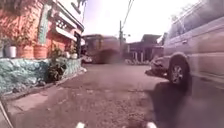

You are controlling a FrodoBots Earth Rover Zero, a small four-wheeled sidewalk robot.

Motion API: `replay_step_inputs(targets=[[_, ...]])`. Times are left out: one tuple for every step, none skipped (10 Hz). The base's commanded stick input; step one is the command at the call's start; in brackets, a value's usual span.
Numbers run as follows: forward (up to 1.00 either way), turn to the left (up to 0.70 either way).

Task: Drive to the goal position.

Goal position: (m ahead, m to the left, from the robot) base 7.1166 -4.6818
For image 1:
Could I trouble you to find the white plant pot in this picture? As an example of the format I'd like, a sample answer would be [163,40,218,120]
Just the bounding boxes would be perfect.
[4,45,18,59]

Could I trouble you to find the bush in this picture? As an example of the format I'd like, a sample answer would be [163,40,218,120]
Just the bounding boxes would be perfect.
[46,44,69,83]

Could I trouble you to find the dark building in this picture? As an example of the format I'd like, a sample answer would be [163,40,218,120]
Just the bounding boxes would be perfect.
[124,33,166,64]

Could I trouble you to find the orange plant pot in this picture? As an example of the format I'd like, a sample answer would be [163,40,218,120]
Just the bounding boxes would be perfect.
[33,44,49,60]
[18,44,35,60]

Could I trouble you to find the silver car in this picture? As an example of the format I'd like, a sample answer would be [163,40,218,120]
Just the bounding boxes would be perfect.
[144,0,224,91]

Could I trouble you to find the orange building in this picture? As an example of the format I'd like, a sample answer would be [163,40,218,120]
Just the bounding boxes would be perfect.
[0,0,86,63]

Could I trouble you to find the overhead wires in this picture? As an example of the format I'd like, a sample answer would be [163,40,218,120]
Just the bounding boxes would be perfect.
[121,0,136,29]

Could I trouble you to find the grey asphalt road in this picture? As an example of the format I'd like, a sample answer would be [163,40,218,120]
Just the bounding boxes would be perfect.
[0,61,224,128]

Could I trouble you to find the pole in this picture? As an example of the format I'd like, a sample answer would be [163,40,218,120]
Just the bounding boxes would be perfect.
[118,19,125,55]

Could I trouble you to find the concrete kerb strip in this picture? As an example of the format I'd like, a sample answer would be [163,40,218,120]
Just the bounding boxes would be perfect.
[0,68,88,118]

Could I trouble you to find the robot's own part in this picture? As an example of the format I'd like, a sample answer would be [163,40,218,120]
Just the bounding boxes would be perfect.
[75,121,86,128]
[146,121,158,128]

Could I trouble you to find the green stone wall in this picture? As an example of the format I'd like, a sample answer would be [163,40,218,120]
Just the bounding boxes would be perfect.
[0,57,83,96]

